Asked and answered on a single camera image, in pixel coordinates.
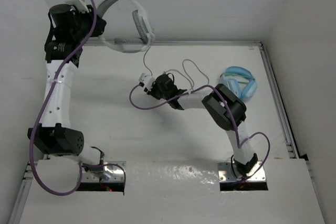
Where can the light blue headphones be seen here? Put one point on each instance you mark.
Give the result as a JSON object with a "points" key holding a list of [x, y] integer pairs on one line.
{"points": [[240, 82]]}

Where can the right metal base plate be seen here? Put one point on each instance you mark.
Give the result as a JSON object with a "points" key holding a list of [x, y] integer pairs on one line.
{"points": [[227, 173]]}

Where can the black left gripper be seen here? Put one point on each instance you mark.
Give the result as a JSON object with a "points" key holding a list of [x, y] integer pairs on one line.
{"points": [[88, 17]]}

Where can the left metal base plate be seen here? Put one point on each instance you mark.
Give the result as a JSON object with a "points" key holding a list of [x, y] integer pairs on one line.
{"points": [[112, 172]]}

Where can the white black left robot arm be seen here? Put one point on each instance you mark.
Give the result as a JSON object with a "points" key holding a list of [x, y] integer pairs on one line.
{"points": [[63, 47]]}

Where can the metal base plate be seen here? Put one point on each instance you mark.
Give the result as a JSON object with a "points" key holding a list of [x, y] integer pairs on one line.
{"points": [[112, 172], [227, 173]]}

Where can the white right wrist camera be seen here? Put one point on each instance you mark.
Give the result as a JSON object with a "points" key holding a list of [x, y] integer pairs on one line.
{"points": [[146, 81]]}

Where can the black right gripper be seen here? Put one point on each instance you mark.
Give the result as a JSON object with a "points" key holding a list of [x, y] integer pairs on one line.
{"points": [[153, 90]]}

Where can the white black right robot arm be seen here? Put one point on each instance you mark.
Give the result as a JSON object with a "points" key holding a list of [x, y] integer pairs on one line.
{"points": [[226, 109]]}

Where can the white grey headphones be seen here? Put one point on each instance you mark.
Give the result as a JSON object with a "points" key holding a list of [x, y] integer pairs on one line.
{"points": [[142, 24]]}

